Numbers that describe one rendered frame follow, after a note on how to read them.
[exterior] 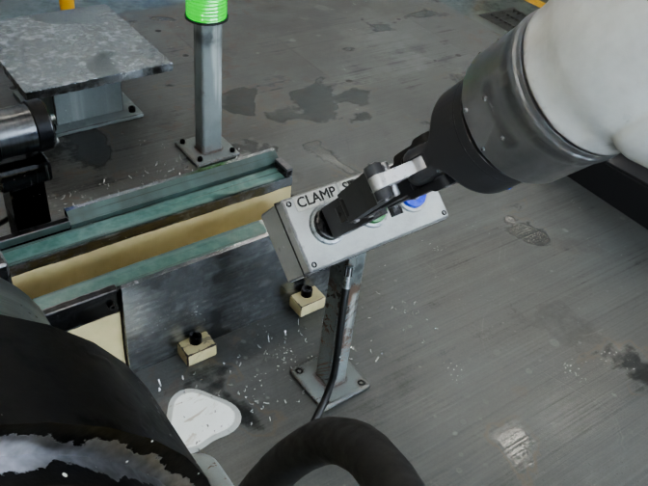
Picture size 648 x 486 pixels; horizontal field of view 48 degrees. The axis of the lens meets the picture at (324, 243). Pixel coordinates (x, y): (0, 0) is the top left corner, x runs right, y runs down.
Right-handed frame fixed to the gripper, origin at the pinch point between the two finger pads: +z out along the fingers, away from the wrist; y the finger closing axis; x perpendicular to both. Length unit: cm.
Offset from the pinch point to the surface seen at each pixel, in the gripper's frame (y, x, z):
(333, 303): -3.7, 7.0, 16.1
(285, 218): 3.5, -1.9, 5.1
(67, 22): -6, -55, 70
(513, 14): -296, -92, 223
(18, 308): 27.4, -1.5, -0.7
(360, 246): -2.3, 2.9, 4.7
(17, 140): 17.2, -22.7, 29.7
